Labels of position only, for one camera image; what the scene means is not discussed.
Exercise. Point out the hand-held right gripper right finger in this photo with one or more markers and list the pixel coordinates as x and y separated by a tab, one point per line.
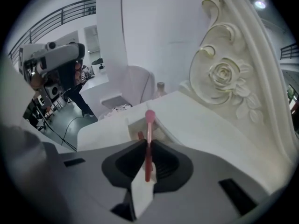
171	169

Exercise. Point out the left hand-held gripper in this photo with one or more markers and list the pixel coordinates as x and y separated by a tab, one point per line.
58	55

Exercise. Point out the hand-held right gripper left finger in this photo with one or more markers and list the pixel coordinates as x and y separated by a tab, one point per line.
127	164

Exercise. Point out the pink makeup brush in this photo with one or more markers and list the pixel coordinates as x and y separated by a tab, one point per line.
148	148

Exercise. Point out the red lipstick makeup item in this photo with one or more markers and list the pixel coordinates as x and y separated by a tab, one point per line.
140	135

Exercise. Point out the white card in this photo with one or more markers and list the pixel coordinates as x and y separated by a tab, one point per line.
142	195

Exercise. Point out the cream vanity drawer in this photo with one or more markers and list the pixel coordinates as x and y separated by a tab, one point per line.
136	128

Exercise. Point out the cream vanity table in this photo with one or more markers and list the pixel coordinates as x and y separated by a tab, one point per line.
210	134

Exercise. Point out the person's left hand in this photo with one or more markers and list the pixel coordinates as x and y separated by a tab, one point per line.
37	81

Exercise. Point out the grey box on stand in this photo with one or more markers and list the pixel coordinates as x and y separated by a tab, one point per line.
52	91

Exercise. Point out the black metal railing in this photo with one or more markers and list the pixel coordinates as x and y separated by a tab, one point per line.
56	17

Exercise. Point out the white counter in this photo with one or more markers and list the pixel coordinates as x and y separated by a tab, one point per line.
94	87

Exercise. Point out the white curved pillar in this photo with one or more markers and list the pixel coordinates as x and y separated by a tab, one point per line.
112	38

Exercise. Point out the white crumpled paper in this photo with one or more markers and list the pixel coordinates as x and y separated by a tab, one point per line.
120	107

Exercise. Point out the pale pink armchair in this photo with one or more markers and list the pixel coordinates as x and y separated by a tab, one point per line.
140	85

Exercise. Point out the pink glass bottle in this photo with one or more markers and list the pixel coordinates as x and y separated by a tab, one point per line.
161	88

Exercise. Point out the round ceiling light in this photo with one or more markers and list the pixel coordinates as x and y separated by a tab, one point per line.
260	4

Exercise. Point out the carved rose vanity mirror frame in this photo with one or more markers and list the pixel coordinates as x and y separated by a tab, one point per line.
224	78

